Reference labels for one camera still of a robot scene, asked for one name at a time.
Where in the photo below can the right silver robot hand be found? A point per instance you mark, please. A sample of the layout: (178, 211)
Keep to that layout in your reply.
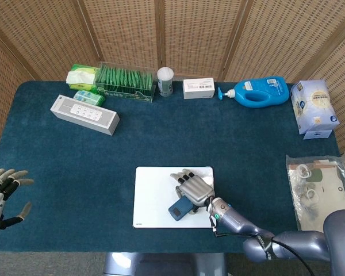
(197, 191)

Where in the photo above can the blue whiteboard eraser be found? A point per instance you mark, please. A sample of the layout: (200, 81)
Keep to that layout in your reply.
(179, 211)

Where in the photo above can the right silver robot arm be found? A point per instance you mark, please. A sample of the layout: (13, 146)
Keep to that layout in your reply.
(299, 244)

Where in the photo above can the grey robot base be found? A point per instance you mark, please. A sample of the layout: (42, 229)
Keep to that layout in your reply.
(161, 264)

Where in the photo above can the white dry-erase board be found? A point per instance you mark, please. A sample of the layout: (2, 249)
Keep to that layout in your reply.
(152, 195)

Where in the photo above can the teal table mat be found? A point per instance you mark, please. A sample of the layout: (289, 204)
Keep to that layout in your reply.
(74, 187)

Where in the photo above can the small white carton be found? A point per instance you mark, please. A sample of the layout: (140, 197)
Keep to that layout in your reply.
(198, 89)

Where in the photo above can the blue pump detergent bottle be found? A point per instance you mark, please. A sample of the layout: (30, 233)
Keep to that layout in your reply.
(247, 92)

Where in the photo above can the white green round canister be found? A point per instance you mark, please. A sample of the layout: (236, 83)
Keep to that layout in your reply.
(165, 83)

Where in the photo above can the long grey speaker box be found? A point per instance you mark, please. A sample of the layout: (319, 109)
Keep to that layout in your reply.
(83, 120)

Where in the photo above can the clear plastic parts bag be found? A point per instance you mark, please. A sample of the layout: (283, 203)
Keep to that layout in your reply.
(319, 187)

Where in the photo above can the clear green tea box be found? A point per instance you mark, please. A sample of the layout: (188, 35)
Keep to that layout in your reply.
(123, 83)

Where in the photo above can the green wet wipes pack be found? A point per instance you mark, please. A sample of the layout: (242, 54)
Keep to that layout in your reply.
(89, 97)

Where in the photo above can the white blue tissue box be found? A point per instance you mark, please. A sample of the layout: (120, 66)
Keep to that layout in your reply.
(313, 106)

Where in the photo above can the green tissue pack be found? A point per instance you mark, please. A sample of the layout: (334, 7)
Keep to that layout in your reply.
(80, 77)

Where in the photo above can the woven wooden folding screen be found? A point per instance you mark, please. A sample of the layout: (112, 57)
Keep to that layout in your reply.
(189, 34)

